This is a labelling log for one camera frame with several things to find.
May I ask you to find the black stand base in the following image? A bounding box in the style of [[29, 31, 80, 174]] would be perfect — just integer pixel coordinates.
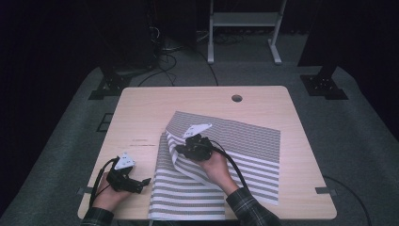
[[88, 65, 133, 101], [299, 64, 349, 101]]

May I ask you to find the person's left hand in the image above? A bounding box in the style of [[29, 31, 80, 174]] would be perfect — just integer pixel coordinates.
[[92, 172, 133, 212]]

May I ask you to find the right hand-held gripper black cable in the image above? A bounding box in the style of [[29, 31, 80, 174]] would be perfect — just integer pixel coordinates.
[[208, 139, 374, 226]]

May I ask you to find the hand-held gripper black cable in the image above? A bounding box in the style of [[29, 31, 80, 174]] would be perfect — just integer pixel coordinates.
[[88, 157, 120, 208], [208, 139, 374, 226]]

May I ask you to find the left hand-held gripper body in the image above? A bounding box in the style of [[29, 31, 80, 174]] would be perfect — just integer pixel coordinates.
[[106, 153, 144, 194]]

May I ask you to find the white metal stand frame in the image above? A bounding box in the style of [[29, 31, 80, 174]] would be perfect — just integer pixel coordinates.
[[207, 0, 288, 66]]

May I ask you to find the black floor outlet cover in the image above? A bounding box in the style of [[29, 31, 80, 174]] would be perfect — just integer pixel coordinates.
[[96, 112, 114, 133]]

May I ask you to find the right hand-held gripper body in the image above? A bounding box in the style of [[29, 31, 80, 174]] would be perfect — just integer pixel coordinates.
[[180, 122, 215, 162]]

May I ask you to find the left hand-held gripper black cable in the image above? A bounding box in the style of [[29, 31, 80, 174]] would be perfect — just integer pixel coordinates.
[[88, 157, 120, 208]]

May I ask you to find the black floor cable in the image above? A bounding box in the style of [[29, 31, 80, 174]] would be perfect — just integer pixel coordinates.
[[137, 53, 177, 88], [194, 49, 220, 87]]

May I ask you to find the grey white striped cloth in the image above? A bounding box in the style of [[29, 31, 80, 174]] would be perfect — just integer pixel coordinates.
[[148, 110, 281, 220]]

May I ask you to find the person's right hand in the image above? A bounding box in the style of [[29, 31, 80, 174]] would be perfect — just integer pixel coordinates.
[[199, 150, 239, 196]]

